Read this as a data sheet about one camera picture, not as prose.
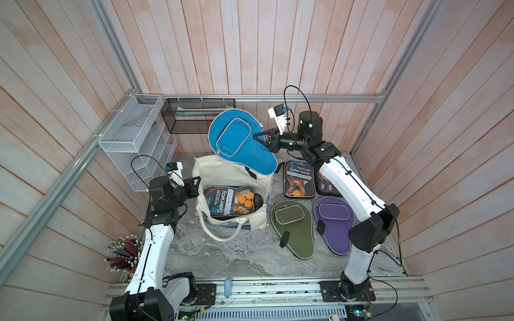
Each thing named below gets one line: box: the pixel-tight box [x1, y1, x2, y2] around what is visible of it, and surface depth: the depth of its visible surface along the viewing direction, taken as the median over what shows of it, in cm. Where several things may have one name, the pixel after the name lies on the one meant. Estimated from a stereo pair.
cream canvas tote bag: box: [192, 154, 274, 242], surface depth 82 cm
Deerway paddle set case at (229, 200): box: [202, 184, 255, 217], surface depth 92 cm
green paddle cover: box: [270, 199, 315, 261], surface depth 92 cm
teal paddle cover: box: [207, 108, 279, 176], surface depth 69 cm
